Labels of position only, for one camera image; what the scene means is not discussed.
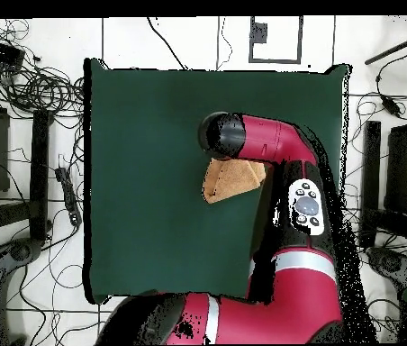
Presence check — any orange terry towel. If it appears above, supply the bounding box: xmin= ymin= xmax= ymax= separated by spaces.
xmin=202 ymin=157 xmax=267 ymax=205

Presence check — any dark green table cloth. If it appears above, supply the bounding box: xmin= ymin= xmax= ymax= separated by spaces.
xmin=82 ymin=57 xmax=352 ymax=305

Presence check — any black power strip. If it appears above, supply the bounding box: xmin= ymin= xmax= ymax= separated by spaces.
xmin=54 ymin=166 xmax=83 ymax=227

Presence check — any black bar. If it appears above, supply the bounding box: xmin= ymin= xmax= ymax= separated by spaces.
xmin=358 ymin=120 xmax=383 ymax=249
xmin=29 ymin=108 xmax=52 ymax=241

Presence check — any black rounded stand base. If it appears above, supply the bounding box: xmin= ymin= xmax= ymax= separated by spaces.
xmin=366 ymin=245 xmax=407 ymax=291
xmin=0 ymin=237 xmax=44 ymax=345

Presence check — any black power adapter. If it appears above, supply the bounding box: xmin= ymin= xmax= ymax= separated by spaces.
xmin=380 ymin=96 xmax=403 ymax=119

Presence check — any black rod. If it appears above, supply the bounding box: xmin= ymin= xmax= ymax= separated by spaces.
xmin=364 ymin=30 xmax=407 ymax=67

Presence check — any black rectangular box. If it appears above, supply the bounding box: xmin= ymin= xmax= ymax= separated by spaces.
xmin=0 ymin=36 xmax=26 ymax=69

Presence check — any thin black cable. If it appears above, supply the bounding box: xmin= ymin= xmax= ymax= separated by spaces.
xmin=146 ymin=15 xmax=190 ymax=70

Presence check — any grey square frame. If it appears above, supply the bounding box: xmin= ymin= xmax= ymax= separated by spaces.
xmin=249 ymin=15 xmax=304 ymax=65

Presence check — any black cable tangle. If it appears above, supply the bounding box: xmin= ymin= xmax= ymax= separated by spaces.
xmin=0 ymin=64 xmax=86 ymax=116

